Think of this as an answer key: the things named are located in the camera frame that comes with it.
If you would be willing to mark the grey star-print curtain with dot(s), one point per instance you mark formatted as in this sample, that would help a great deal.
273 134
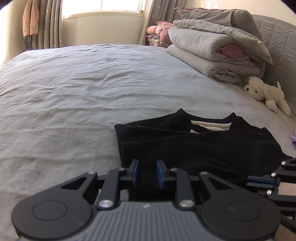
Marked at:
157 14
48 23

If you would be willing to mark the white plush dog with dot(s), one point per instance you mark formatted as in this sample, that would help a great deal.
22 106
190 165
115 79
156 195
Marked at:
266 92

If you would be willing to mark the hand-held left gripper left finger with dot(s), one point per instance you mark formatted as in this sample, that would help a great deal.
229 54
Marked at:
136 173

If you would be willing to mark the bright window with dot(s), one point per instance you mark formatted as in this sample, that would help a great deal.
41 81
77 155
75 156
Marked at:
104 5

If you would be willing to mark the purple cloth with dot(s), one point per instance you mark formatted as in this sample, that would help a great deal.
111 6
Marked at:
294 140

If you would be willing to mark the folded grey quilt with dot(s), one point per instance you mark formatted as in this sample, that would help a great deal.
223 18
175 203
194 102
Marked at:
196 41

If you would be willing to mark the striped cloth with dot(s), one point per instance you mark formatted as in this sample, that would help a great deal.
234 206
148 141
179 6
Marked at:
157 42

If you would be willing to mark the grey bed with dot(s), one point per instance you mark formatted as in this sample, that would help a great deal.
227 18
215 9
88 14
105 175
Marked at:
69 104

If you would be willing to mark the black towel stand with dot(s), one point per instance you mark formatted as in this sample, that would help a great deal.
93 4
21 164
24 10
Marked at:
27 42

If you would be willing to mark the pink pillow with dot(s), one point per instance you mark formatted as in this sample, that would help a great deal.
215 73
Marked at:
159 29

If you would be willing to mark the orange hanging towel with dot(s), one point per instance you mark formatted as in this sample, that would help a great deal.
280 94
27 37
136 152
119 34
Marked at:
31 18

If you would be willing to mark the black garment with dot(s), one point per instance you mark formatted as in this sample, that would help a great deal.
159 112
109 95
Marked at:
208 148

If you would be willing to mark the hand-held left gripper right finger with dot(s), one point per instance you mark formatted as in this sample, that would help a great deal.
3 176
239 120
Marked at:
160 175

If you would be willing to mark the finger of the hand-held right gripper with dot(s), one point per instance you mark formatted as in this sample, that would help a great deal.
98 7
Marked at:
261 178
261 186

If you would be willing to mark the grey quilted headboard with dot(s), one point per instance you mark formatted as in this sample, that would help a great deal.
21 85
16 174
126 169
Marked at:
282 58

